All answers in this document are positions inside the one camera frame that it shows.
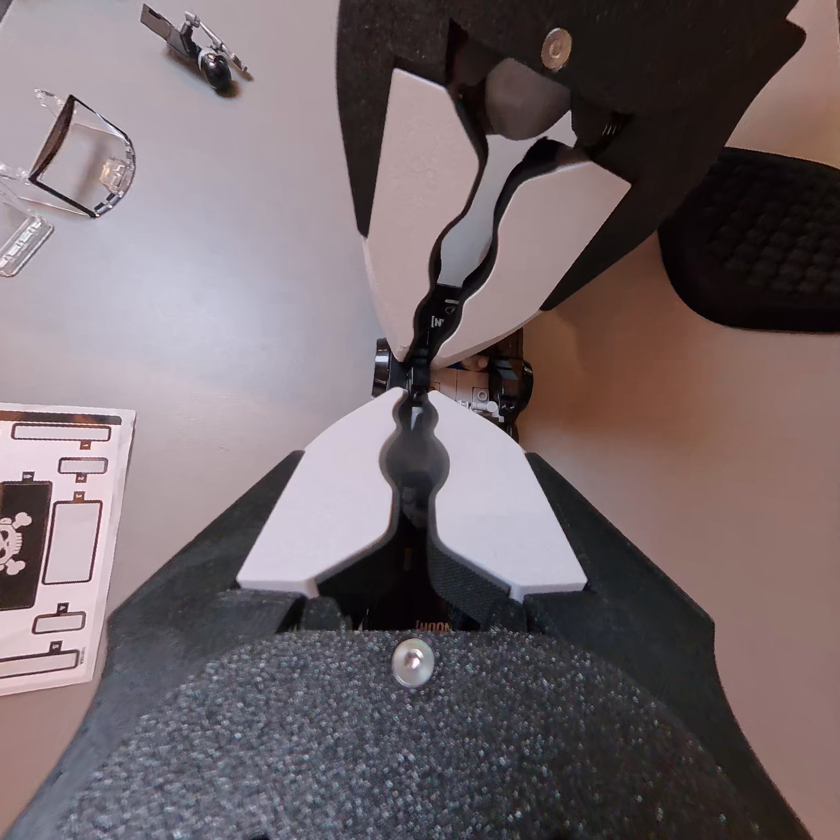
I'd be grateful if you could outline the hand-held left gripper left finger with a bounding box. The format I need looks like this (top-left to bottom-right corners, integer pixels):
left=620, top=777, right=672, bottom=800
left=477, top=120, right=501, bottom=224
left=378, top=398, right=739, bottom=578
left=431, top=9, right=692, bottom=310
left=237, top=389, right=418, bottom=618

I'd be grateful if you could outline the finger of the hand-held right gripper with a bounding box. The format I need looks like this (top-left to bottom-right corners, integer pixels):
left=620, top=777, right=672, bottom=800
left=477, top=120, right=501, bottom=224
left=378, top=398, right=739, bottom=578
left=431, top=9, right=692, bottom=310
left=361, top=66, right=489, bottom=362
left=427, top=142, right=634, bottom=368

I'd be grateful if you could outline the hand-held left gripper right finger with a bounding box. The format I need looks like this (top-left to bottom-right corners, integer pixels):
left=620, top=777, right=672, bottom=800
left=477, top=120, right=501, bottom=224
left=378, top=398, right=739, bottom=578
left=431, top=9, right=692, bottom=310
left=423, top=390, right=588, bottom=628

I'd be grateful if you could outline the black lego car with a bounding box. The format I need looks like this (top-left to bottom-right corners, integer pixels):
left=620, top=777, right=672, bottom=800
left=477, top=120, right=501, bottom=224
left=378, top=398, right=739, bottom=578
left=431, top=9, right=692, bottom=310
left=372, top=329, right=535, bottom=441

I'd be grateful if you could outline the clear lego piece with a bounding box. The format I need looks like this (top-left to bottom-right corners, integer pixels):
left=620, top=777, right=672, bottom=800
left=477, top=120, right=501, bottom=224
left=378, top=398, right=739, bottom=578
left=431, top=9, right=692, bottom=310
left=0, top=164, right=56, bottom=277

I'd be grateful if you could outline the black lego axle assembly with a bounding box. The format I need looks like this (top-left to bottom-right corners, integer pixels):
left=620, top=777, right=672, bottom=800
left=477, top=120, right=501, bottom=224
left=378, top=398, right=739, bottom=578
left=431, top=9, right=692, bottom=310
left=141, top=3, right=253, bottom=97

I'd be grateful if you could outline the clear lego windshield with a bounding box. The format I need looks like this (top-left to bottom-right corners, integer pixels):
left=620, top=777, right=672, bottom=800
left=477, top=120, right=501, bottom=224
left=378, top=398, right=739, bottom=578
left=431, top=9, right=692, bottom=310
left=29, top=92, right=137, bottom=219

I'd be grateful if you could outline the sticker sheet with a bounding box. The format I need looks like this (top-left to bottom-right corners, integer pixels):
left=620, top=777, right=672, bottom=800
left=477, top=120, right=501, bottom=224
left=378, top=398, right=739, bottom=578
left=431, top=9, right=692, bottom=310
left=0, top=405, right=136, bottom=697

